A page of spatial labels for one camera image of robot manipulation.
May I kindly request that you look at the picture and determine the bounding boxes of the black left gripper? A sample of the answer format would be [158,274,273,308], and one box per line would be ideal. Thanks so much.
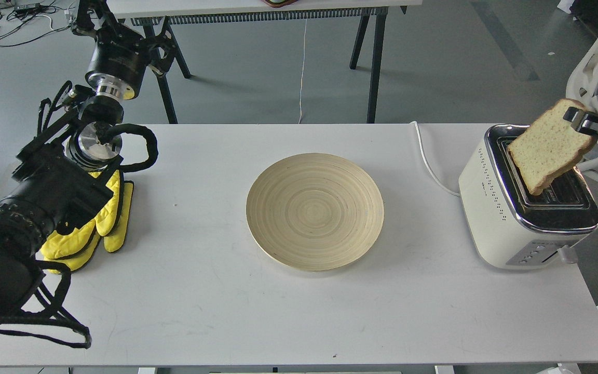
[71,1,178,100]

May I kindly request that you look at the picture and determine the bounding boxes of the slice of brown bread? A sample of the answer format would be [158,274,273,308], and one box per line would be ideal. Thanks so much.
[508,99,596,196]

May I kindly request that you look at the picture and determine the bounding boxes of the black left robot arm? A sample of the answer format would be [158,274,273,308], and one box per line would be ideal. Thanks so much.
[0,1,178,349]

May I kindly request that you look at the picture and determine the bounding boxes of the cream white toaster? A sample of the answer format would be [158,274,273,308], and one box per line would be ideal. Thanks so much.
[458,125,598,271]

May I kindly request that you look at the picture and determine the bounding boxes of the background table with black legs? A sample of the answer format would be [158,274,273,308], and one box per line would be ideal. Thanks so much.
[107,1,422,124]

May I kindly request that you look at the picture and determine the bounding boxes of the brown object on background table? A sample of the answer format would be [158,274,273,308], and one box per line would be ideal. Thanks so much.
[263,0,297,8]

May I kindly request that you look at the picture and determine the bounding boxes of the yellow oven mitt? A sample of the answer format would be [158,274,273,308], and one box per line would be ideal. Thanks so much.
[40,171,134,272]

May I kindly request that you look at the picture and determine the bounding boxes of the round wooden plate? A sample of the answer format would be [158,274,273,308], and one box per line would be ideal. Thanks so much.
[246,152,385,272]

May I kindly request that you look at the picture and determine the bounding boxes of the cables and adapters on floor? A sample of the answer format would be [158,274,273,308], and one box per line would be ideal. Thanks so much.
[0,0,76,52]

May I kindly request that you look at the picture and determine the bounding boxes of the white toaster power cable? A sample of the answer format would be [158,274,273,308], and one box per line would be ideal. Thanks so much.
[410,121,461,198]

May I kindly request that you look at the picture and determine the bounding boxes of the thin white hanging cable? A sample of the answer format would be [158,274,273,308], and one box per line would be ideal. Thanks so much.
[298,19,308,124]

